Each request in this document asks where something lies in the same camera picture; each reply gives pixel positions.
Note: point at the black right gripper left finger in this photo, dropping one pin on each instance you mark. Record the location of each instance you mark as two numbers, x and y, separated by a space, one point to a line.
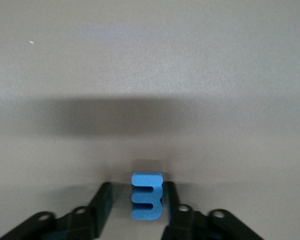
85 222

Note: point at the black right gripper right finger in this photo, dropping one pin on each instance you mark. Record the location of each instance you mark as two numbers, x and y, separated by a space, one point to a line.
185 225

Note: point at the blue letter E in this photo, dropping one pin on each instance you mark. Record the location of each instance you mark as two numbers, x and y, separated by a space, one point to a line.
152 197

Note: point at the brown table cover sheet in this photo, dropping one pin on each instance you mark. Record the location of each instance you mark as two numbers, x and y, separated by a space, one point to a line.
140 62

